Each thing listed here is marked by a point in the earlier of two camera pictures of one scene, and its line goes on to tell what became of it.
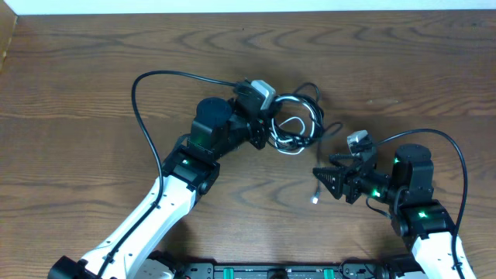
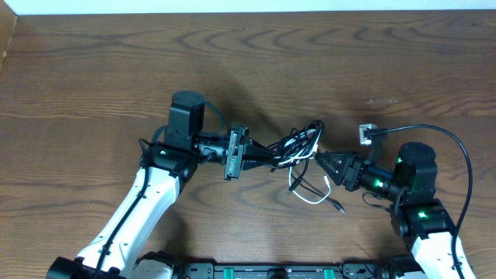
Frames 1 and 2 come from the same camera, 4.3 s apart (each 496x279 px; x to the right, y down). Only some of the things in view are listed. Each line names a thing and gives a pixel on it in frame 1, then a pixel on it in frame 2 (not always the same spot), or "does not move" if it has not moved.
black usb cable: (297, 121) → (293, 150)
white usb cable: (292, 125) → (302, 153)
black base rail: (287, 270) does not move
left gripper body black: (258, 132) → (235, 153)
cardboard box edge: (8, 25) does not move
